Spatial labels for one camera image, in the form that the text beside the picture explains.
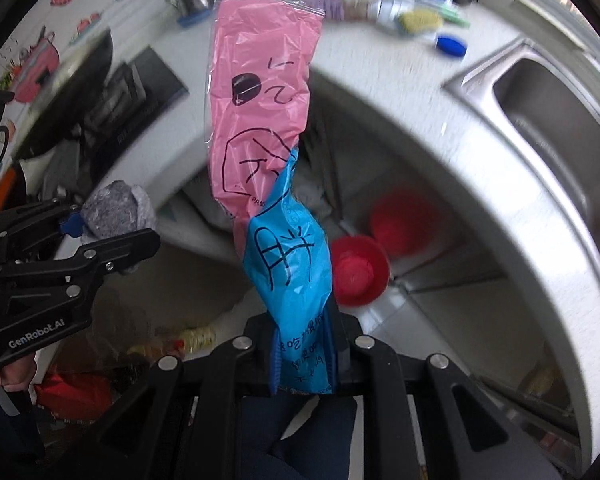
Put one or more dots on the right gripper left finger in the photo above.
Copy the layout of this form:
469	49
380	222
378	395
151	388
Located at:
238	368

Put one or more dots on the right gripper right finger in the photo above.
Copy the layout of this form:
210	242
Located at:
367	367

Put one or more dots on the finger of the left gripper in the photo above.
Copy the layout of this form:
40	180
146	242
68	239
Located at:
65	219
114	254

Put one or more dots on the pink and blue plastic bag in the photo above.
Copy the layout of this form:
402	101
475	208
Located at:
258	106

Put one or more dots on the red plastic trash bin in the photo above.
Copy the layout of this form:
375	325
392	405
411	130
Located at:
361	270

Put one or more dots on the person left hand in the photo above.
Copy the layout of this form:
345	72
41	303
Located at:
18	375

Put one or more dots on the black gas stove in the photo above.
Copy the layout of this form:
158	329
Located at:
87	114

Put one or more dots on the steel teapot on blue saucer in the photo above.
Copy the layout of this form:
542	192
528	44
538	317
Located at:
191	12

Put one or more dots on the stainless steel sink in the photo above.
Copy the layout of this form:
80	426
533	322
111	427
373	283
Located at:
540	108

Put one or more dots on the blue bottle cap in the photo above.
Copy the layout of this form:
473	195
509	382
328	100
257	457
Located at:
451	46

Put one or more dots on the yellow sponge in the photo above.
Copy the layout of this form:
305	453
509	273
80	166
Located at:
419	21

